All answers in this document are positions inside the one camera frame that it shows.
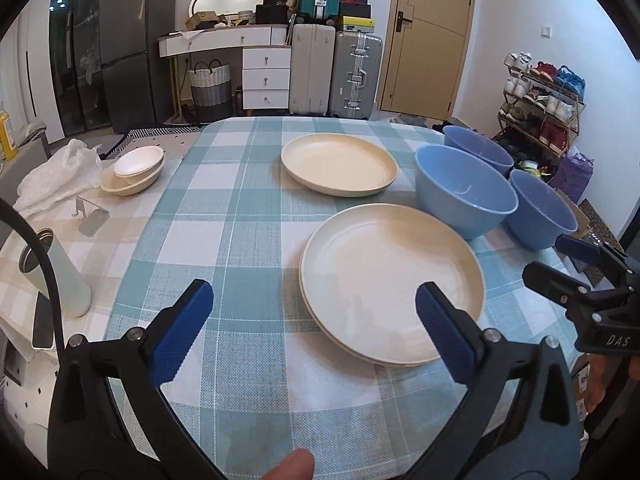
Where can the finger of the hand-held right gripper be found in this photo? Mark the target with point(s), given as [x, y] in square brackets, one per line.
[577, 248]
[555, 280]

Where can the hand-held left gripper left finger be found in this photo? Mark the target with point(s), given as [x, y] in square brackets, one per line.
[185, 330]

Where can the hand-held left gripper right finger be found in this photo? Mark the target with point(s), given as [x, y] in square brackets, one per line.
[445, 330]

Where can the blue bowl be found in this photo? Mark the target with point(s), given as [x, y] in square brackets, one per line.
[465, 190]
[542, 215]
[480, 147]

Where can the cream plate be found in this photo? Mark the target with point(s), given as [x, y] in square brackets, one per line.
[340, 165]
[392, 275]
[350, 352]

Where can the person's left hand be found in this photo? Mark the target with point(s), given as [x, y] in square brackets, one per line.
[292, 466]

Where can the purple bag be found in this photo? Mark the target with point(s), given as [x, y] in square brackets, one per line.
[572, 177]

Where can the teal checked tablecloth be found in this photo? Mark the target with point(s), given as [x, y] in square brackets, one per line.
[240, 240]

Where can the beige checked tablecloth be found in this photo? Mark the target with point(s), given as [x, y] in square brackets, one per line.
[125, 230]

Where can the pale green thermos cup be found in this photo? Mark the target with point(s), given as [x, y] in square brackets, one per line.
[67, 280]

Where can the metal shoe rack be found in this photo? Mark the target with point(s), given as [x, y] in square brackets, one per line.
[580, 105]

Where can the metal phone stand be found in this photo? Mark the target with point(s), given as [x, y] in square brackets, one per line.
[92, 220]

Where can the wooden shoe rack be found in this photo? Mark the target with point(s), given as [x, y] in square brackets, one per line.
[545, 105]

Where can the beige bowl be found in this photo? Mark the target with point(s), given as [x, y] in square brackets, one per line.
[127, 186]

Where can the blue bag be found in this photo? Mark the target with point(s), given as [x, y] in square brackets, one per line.
[571, 80]

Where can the white patterned box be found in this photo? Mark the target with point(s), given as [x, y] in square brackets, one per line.
[20, 375]

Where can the small white bowl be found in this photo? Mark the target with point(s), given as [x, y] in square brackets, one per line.
[137, 160]

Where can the black white striped rug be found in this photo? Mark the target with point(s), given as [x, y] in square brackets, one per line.
[150, 135]

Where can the white plastic bag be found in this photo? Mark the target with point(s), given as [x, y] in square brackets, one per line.
[55, 172]

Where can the woven laundry basket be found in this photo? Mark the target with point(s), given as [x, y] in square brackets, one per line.
[210, 92]

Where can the wooden door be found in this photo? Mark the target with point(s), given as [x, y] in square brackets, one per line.
[430, 60]

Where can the yellow bottle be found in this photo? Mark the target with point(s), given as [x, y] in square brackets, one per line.
[6, 135]

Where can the silver suitcase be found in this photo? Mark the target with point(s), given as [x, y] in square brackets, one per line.
[355, 75]

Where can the white dresser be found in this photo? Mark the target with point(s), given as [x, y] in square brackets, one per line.
[265, 67]

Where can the beige suitcase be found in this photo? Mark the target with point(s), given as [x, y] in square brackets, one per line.
[310, 70]

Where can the grey refrigerator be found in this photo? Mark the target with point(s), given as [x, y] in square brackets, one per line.
[137, 45]

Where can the black glass cabinet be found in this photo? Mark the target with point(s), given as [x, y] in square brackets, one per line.
[80, 55]

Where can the yellow striped shoe box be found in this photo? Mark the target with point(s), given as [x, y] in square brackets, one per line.
[356, 24]

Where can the oval mirror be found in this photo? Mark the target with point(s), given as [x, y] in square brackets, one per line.
[225, 2]

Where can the red black shoe box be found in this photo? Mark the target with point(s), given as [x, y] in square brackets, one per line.
[355, 0]

